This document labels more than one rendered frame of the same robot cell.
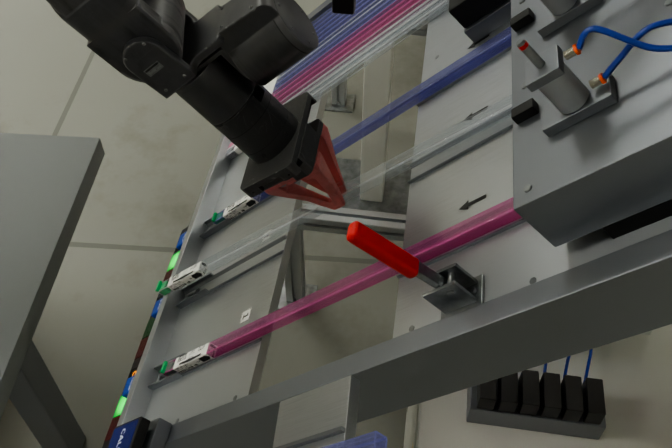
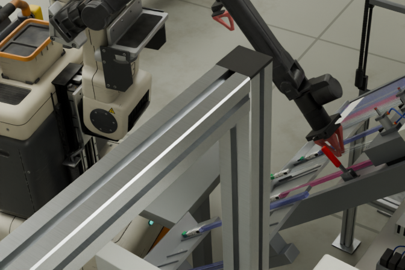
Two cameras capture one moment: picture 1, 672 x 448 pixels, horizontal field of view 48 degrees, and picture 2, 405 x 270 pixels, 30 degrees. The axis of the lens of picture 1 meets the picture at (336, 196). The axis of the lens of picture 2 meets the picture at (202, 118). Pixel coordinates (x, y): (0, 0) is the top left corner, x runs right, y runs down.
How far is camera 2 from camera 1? 1.36 m
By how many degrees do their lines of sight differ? 24
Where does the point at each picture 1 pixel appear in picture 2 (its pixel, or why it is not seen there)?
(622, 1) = not seen: outside the picture
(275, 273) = (311, 176)
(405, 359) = (329, 192)
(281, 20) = (329, 86)
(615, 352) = not seen: outside the picture
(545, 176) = (373, 144)
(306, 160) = (328, 133)
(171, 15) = (298, 76)
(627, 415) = not seen: outside the picture
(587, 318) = (375, 186)
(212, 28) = (309, 83)
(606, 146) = (387, 138)
